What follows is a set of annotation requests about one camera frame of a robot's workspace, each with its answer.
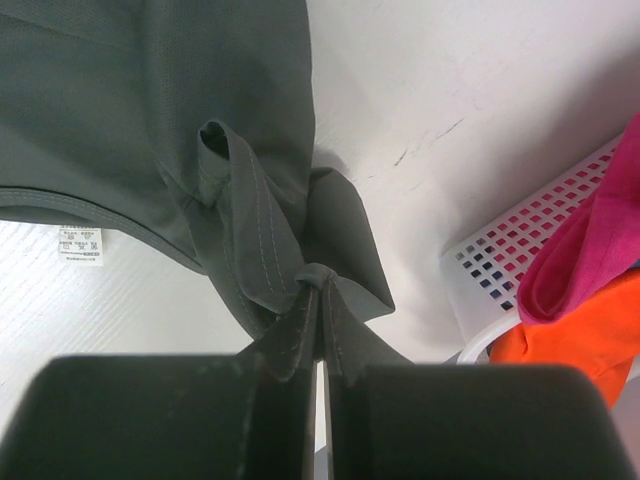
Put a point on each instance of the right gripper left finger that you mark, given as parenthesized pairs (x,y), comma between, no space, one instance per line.
(243,416)

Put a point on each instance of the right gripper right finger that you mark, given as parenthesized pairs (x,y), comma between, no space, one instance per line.
(388,418)

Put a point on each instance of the dark grey t-shirt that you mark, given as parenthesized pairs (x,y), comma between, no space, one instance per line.
(189,125)

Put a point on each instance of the white plastic laundry basket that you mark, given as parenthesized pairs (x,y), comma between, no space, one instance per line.
(514,240)

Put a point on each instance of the navy blue t-shirt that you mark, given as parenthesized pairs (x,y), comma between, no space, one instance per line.
(492,279)

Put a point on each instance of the orange t-shirt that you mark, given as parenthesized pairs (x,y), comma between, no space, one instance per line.
(600,338)

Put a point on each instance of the magenta t-shirt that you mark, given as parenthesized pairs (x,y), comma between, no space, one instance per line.
(597,243)

